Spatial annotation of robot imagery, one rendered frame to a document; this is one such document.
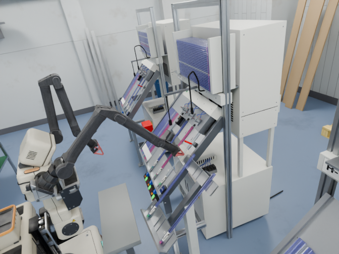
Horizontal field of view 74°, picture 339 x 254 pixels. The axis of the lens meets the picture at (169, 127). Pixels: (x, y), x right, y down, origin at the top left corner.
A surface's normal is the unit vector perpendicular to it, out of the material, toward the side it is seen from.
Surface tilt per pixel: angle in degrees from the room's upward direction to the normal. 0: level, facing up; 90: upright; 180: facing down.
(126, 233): 0
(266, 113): 90
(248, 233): 0
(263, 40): 90
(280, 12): 90
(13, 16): 90
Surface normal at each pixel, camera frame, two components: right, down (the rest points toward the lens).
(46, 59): 0.33, 0.41
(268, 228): -0.15, -0.87
